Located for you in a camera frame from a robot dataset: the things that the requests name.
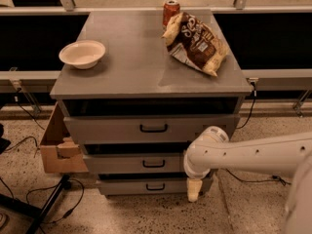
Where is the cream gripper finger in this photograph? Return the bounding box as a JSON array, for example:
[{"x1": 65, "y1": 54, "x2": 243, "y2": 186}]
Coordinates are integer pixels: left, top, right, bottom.
[{"x1": 186, "y1": 178, "x2": 203, "y2": 203}]

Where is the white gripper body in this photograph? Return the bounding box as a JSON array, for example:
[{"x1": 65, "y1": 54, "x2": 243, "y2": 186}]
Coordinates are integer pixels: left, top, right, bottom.
[{"x1": 183, "y1": 153, "x2": 211, "y2": 179}]

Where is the grey drawer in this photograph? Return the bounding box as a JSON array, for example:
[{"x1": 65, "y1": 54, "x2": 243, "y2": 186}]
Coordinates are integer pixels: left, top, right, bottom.
[
  {"x1": 83, "y1": 153, "x2": 183, "y2": 174},
  {"x1": 96, "y1": 176, "x2": 214, "y2": 196},
  {"x1": 64, "y1": 115, "x2": 239, "y2": 144}
]

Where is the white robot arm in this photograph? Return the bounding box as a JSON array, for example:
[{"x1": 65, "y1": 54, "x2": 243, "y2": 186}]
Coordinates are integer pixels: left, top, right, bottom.
[{"x1": 183, "y1": 126, "x2": 312, "y2": 234}]

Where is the grey top drawer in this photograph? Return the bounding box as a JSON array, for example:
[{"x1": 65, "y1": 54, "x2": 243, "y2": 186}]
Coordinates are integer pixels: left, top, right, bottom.
[{"x1": 64, "y1": 115, "x2": 239, "y2": 144}]

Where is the grey drawer cabinet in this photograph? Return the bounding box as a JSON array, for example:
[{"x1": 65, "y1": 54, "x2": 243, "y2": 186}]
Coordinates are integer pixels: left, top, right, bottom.
[{"x1": 51, "y1": 11, "x2": 251, "y2": 181}]

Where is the grey bottom drawer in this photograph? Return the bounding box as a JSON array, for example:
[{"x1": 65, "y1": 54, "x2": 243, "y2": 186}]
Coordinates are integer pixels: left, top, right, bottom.
[{"x1": 96, "y1": 176, "x2": 214, "y2": 196}]

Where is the brown chip bag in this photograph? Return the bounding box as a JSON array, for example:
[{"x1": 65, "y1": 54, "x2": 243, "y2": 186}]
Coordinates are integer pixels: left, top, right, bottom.
[{"x1": 163, "y1": 12, "x2": 229, "y2": 77}]

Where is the cardboard box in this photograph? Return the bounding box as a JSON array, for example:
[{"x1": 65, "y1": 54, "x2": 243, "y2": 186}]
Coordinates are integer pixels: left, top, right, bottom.
[{"x1": 40, "y1": 104, "x2": 88, "y2": 174}]

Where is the red soda can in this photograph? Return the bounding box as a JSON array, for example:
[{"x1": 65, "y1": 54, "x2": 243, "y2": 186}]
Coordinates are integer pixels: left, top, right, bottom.
[{"x1": 163, "y1": 0, "x2": 180, "y2": 29}]

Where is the white bowl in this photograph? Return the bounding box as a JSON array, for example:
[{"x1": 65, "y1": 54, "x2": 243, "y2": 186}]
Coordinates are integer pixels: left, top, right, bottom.
[{"x1": 58, "y1": 40, "x2": 106, "y2": 69}]

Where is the black stand leg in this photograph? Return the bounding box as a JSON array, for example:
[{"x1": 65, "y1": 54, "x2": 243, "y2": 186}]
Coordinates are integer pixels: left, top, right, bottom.
[{"x1": 0, "y1": 175, "x2": 69, "y2": 234}]

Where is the black floor cable right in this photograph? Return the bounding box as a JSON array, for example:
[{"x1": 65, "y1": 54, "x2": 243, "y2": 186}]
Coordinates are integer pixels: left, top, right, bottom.
[{"x1": 223, "y1": 168, "x2": 292, "y2": 187}]

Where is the black floor cable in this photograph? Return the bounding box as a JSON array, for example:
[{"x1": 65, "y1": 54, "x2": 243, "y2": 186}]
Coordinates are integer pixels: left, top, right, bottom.
[
  {"x1": 25, "y1": 178, "x2": 86, "y2": 226},
  {"x1": 223, "y1": 168, "x2": 292, "y2": 187}
]

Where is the black cable behind cabinet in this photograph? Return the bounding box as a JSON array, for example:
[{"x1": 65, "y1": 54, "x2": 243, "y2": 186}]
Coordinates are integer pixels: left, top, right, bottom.
[{"x1": 235, "y1": 81, "x2": 257, "y2": 130}]

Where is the black floor cable left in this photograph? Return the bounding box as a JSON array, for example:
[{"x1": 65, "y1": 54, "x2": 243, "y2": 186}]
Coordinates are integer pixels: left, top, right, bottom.
[{"x1": 25, "y1": 178, "x2": 86, "y2": 226}]

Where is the metal bracket left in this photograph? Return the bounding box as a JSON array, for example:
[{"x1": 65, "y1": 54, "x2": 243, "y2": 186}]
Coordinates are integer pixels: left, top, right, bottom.
[{"x1": 10, "y1": 78, "x2": 42, "y2": 118}]

